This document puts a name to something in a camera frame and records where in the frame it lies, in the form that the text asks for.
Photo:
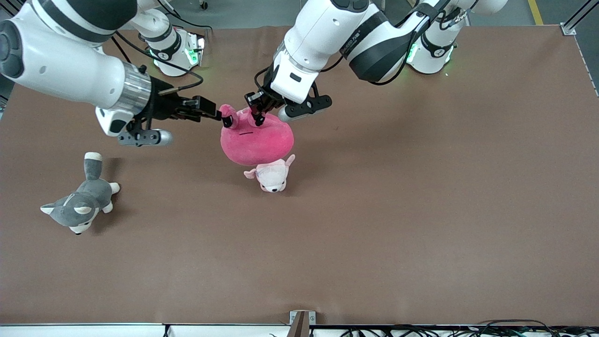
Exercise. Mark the grey white husky plush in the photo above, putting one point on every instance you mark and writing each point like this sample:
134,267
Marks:
82,201

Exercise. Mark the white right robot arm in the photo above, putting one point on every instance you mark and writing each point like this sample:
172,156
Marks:
61,65

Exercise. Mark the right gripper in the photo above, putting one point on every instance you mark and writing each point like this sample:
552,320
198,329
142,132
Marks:
164,104

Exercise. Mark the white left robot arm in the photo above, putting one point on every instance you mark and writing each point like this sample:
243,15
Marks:
327,28

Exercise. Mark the white table edge rail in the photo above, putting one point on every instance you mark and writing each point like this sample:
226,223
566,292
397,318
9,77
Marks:
93,331

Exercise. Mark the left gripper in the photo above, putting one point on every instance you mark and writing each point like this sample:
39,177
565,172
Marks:
266,97

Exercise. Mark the metal table edge bracket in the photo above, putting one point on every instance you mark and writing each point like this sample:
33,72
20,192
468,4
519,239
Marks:
302,323

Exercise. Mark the hot pink round plush toy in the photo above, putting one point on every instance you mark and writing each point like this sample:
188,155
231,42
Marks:
257,145

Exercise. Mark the aluminium corner profile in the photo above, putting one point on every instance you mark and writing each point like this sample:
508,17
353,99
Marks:
568,29

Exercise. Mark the pale pink plush dog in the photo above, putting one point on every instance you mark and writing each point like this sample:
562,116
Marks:
272,180

